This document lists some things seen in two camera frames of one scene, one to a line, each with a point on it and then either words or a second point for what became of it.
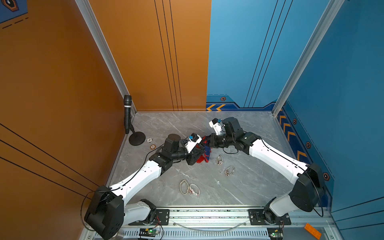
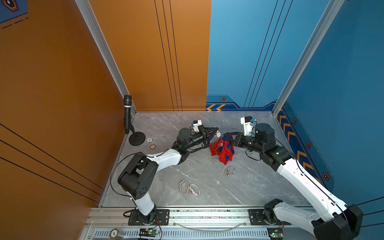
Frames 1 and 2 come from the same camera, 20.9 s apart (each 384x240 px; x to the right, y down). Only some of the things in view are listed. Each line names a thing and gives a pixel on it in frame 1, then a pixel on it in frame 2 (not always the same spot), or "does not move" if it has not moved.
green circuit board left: [148, 232] does not move
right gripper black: [213, 140] → [239, 139]
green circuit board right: [275, 233] does not move
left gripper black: [192, 155] → [206, 137]
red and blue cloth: [206, 143] → [223, 148]
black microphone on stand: [136, 138] does not move
